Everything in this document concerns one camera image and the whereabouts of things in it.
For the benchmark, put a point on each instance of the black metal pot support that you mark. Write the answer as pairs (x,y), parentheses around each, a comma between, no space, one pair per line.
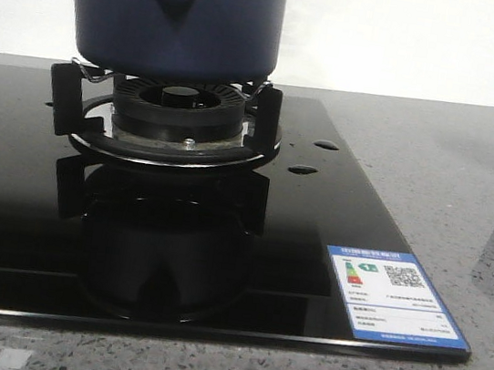
(83,110)

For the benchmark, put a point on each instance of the black glass stove top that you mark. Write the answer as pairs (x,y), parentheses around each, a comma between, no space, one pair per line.
(224,255)

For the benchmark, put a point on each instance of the blue energy label sticker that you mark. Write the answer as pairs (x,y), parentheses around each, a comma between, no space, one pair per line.
(388,298)

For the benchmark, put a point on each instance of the black round gas burner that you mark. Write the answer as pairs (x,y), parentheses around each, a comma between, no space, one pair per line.
(172,112)

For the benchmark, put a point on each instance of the dark blue cooking pot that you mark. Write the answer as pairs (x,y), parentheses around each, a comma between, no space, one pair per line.
(206,40)

